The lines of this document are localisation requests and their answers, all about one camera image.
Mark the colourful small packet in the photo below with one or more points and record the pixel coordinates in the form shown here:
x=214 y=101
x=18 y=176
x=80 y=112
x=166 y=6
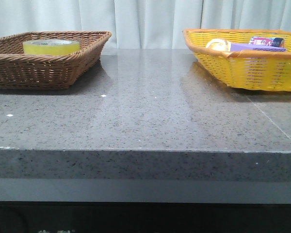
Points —
x=267 y=41

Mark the small clear tape roll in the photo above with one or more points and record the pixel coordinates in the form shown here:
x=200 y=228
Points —
x=219 y=45

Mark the yellow packing tape roll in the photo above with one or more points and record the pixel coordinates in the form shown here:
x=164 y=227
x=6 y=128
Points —
x=51 y=47

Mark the black cabinet front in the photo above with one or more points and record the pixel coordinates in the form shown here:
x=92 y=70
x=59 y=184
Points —
x=104 y=217

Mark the yellow wicker basket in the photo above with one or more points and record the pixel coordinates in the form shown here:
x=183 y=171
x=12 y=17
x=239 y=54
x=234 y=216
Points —
x=247 y=69

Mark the purple box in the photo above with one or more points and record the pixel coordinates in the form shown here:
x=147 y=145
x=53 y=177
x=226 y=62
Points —
x=242 y=46

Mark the brown wicker basket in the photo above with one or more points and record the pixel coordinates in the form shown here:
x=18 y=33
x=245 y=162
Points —
x=47 y=72

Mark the white curtain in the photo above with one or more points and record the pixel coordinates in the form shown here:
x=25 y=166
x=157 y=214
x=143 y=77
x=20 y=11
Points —
x=142 y=24

